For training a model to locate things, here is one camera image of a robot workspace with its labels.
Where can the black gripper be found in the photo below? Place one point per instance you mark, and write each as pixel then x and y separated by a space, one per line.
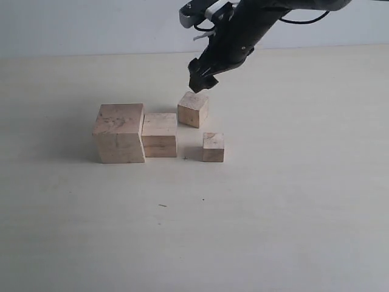
pixel 227 49

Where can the third largest wooden cube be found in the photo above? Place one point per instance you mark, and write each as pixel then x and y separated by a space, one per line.
pixel 192 109

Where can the smallest wooden cube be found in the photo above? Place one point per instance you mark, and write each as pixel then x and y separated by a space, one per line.
pixel 213 147

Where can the second largest wooden cube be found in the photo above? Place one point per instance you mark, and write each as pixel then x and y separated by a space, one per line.
pixel 159 135

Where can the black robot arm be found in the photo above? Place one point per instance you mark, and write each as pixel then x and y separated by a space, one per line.
pixel 267 13

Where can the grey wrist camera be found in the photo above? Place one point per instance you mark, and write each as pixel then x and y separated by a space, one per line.
pixel 195 12

